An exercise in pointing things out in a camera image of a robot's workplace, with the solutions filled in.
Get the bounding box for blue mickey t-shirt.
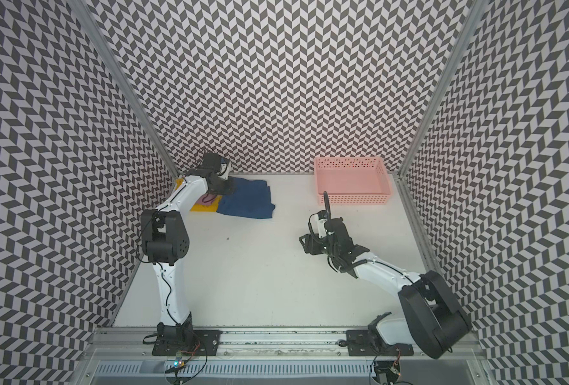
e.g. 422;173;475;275
217;177;276;220

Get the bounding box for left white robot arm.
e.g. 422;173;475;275
138;152;234;339

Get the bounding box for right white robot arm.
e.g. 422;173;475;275
299;211;472;359

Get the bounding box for folded pink t-shirt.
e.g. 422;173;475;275
197;193;218;206

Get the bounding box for folded yellow t-shirt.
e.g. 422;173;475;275
191;196;222;213

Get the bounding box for pink plastic basket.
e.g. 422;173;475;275
313;157;392;205

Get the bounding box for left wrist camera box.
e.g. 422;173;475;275
217;158;231;180

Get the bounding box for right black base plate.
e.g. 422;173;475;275
345;329;414;357

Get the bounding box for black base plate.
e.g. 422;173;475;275
151;329;222;357
345;329;414;357

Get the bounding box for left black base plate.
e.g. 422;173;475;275
151;329;222;357

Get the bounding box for aluminium front rail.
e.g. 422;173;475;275
70;327;496;384

